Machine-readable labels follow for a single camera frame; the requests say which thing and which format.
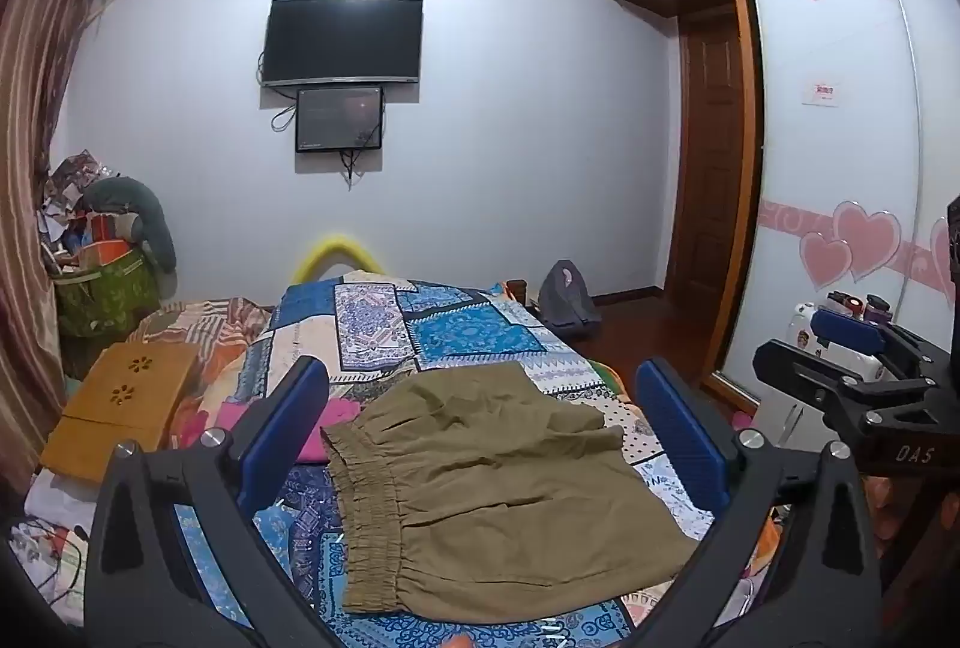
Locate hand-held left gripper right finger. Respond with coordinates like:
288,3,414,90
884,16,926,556
630,359,882,648

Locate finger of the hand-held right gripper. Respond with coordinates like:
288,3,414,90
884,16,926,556
814,310,946,388
754,339,938,446

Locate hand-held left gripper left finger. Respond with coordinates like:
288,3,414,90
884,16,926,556
82,355,353,648

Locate khaki pants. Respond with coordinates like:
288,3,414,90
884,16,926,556
321,359,698,615

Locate pink patterned fleece blanket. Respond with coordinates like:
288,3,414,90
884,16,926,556
176,397,361,465

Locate orange striped blanket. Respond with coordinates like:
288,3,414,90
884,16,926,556
127,297,272,409

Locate wooden lap desk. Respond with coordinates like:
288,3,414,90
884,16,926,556
39,342,202,485

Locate grey bag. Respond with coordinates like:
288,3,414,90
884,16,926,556
538,259,603,330

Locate yellow foam tube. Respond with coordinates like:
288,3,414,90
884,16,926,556
291,233,383,285

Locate blue patchwork bed blanket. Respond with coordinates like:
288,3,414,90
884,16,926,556
172,271,751,648

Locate heart-print sliding wardrobe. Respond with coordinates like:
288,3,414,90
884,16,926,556
701,0,960,409

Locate brown wooden door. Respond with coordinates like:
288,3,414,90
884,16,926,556
664,10,743,300

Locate green storage box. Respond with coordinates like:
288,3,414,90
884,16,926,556
54,243,162,338

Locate grey neck pillow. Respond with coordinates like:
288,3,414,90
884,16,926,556
82,175,177,274

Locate white patterned sheet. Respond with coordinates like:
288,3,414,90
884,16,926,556
11,468,102,626

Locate pile of papers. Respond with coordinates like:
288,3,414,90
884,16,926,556
36,149,113,266

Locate brown striped curtain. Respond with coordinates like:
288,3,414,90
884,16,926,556
0,0,113,491

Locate black cable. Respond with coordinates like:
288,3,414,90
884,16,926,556
11,517,95,608

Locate small black wall monitor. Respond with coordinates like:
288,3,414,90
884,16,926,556
295,86,386,154

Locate black wall television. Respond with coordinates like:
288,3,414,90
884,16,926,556
261,0,423,88

